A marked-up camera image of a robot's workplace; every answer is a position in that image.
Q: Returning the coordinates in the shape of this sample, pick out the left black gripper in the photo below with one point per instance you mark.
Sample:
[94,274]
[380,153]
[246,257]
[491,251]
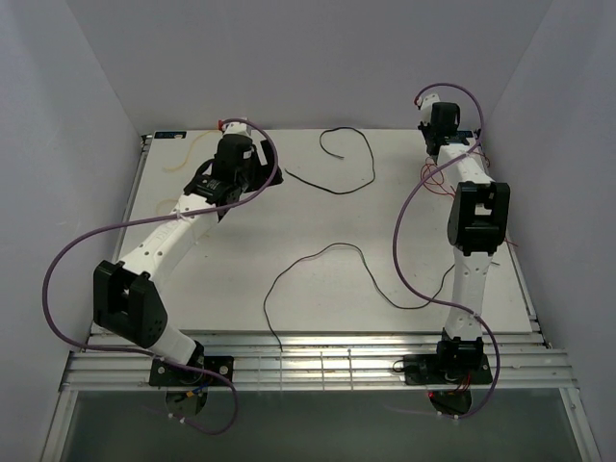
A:
[263,171]

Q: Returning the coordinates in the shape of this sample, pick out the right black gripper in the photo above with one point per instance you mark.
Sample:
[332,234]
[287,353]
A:
[424,130]

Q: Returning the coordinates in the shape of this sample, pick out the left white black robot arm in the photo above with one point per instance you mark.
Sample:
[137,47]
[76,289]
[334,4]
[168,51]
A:
[127,294]

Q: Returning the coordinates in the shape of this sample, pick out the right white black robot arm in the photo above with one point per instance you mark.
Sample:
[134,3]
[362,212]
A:
[476,228]

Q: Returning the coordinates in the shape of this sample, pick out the left blue label sticker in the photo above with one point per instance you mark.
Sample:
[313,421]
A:
[170,135]

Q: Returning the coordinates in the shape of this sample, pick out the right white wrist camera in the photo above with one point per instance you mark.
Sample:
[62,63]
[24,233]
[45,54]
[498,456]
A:
[424,105]

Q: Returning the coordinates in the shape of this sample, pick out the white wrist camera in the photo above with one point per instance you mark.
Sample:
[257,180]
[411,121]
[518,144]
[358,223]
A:
[235,128]
[424,105]

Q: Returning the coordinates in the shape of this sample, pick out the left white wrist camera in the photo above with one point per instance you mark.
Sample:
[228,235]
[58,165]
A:
[235,128]

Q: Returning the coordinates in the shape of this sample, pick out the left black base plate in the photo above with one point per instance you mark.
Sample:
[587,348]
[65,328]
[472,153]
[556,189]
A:
[163,374]

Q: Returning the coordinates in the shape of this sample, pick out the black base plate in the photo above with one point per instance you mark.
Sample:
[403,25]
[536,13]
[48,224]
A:
[163,374]
[425,369]

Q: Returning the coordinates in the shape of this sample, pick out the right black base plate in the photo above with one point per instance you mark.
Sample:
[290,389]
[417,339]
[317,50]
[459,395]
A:
[425,369]

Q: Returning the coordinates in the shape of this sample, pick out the aluminium rail frame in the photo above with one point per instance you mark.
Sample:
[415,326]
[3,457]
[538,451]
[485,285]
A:
[338,334]

